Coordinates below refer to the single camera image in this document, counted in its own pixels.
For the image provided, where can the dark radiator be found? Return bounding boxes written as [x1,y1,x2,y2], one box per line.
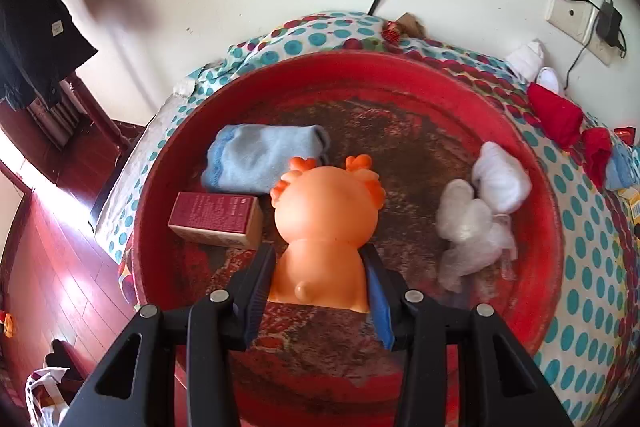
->
[27,77,84,148]

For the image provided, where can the light blue sock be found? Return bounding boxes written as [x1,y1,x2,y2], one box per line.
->
[201,124,332,195]
[604,142,640,192]

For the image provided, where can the polka dot blanket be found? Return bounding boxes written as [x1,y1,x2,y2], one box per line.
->
[90,11,640,427]

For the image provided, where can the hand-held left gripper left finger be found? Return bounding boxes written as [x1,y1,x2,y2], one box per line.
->
[59,244,276,427]

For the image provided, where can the knotted white sock bundle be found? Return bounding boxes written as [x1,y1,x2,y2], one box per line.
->
[506,40,545,82]

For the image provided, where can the clear plastic wrap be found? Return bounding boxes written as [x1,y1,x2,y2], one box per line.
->
[435,179,518,293]

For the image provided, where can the black charger cable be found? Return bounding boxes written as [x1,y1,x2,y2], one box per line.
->
[564,39,599,91]

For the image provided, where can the round red metal tray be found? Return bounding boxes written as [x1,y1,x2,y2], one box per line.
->
[131,51,566,427]

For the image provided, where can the orange plastic doll toy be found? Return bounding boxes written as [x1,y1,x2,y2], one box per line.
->
[267,154,386,313]

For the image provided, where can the white coaxial wall socket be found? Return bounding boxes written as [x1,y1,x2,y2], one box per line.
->
[545,0,601,45]

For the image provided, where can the yellow medicine box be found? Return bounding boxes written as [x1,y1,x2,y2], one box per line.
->
[617,187,640,238]

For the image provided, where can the maroon cardboard box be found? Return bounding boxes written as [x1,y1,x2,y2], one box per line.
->
[167,192,264,250]

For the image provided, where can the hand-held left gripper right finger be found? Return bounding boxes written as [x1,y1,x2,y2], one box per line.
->
[361,247,576,427]

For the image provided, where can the black charger adapter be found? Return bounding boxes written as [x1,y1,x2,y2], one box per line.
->
[595,0,625,50]

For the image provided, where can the dark hanging clothing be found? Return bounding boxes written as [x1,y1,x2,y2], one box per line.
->
[0,0,99,110]

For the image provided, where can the white power wall outlet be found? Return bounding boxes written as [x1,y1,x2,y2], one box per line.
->
[585,32,627,66]

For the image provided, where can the white shopping bag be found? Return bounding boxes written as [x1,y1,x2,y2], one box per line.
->
[25,339,72,427]

